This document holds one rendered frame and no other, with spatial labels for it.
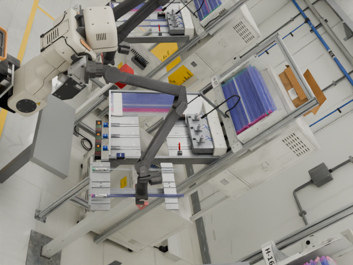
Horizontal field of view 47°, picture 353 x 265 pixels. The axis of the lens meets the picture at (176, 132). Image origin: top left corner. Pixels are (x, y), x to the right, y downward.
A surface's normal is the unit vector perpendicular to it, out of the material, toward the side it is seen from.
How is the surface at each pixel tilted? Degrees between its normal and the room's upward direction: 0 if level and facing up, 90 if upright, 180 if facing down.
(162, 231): 90
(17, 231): 0
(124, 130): 43
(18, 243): 0
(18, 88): 82
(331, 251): 90
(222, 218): 90
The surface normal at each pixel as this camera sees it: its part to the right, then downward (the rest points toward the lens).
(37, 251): 0.76, -0.53
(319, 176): -0.65, -0.50
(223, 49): 0.11, 0.68
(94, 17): 0.05, -0.64
